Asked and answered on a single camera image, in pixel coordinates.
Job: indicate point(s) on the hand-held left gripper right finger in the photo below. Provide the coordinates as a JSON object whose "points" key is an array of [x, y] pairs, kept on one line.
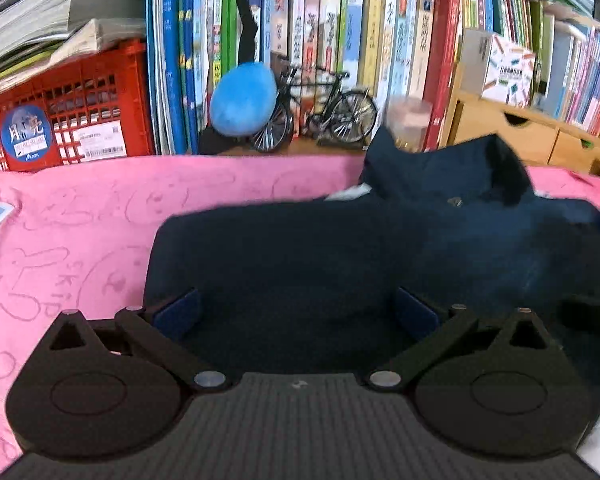
{"points": [[417, 314]]}

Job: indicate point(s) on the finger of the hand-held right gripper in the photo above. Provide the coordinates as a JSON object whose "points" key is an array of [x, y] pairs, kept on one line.
{"points": [[592, 317]]}

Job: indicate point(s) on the red plastic crate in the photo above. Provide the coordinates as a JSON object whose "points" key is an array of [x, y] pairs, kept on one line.
{"points": [[100, 90]]}

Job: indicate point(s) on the row of thin blue books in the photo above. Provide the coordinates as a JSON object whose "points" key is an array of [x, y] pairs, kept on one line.
{"points": [[180, 50]]}

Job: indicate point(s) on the row of colourful books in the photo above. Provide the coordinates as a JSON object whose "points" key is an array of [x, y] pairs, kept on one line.
{"points": [[505, 5], [380, 40], [585, 80]]}

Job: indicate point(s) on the white label printer box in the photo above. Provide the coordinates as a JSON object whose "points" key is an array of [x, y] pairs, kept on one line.
{"points": [[507, 70]]}

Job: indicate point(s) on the pink blanket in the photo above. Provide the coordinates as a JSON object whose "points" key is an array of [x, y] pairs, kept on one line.
{"points": [[80, 240]]}

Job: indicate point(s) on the white and navy jacket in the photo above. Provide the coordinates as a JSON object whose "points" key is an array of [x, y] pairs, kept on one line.
{"points": [[305, 260]]}

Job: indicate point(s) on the wooden drawer organiser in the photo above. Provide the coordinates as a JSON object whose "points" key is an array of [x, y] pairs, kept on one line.
{"points": [[525, 130]]}

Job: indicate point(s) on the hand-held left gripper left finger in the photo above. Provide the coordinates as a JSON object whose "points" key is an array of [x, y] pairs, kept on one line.
{"points": [[179, 316]]}

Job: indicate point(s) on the black model bicycle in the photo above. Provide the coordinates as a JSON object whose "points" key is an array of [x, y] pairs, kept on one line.
{"points": [[340, 115]]}

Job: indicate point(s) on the blue plush ball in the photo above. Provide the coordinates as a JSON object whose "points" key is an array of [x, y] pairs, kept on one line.
{"points": [[244, 100]]}

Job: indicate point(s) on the stack of papers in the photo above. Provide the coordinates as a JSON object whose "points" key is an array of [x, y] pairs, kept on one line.
{"points": [[60, 10]]}

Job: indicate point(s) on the pink clear jar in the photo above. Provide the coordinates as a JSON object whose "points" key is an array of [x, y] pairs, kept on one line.
{"points": [[410, 122]]}

